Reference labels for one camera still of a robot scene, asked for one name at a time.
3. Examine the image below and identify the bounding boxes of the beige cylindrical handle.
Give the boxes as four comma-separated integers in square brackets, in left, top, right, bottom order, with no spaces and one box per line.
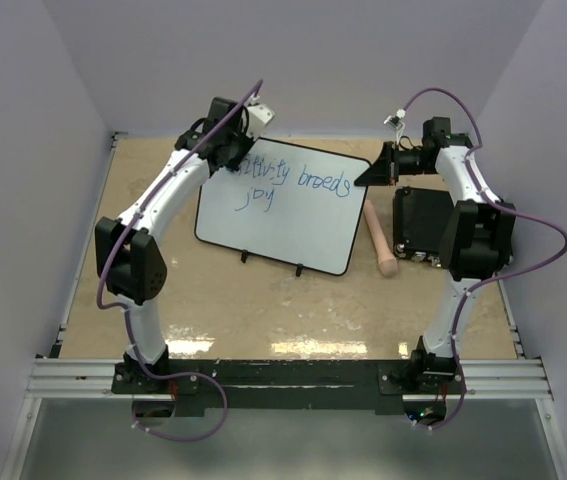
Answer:
[363,199,398,277]

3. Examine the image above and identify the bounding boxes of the metal wire whiteboard stand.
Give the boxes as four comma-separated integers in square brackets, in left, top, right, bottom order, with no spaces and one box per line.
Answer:
[240,249,305,277]

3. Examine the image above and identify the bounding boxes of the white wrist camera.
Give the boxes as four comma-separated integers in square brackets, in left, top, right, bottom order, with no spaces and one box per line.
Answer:
[245,103,275,140]
[384,109,406,132]

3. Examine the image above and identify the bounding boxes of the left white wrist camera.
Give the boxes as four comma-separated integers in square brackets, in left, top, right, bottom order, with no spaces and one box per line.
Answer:
[245,103,275,140]

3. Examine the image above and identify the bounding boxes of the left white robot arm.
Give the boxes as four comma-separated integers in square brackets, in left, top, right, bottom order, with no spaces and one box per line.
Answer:
[94,94,273,392]

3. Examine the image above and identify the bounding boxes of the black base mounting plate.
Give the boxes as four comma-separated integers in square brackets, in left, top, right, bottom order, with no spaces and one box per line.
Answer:
[111,358,465,417]

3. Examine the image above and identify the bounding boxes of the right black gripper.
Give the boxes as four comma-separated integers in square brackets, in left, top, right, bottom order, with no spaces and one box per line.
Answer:
[354,141,437,186]

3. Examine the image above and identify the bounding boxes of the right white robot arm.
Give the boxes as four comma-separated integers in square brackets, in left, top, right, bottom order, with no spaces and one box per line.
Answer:
[355,117,516,393]

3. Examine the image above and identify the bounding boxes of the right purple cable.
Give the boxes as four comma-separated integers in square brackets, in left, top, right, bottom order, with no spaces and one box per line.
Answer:
[405,87,567,432]

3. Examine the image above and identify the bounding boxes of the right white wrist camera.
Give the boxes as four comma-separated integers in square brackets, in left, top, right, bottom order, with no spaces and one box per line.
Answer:
[384,109,406,132]

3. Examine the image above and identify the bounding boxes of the black box device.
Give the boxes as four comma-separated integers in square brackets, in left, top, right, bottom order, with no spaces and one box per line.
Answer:
[392,187,454,268]

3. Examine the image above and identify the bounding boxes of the white whiteboard black frame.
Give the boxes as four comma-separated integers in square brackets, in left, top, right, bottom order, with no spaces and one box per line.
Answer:
[194,138,370,276]

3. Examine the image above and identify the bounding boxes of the aluminium rail frame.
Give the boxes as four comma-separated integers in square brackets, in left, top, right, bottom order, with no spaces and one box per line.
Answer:
[10,139,566,479]

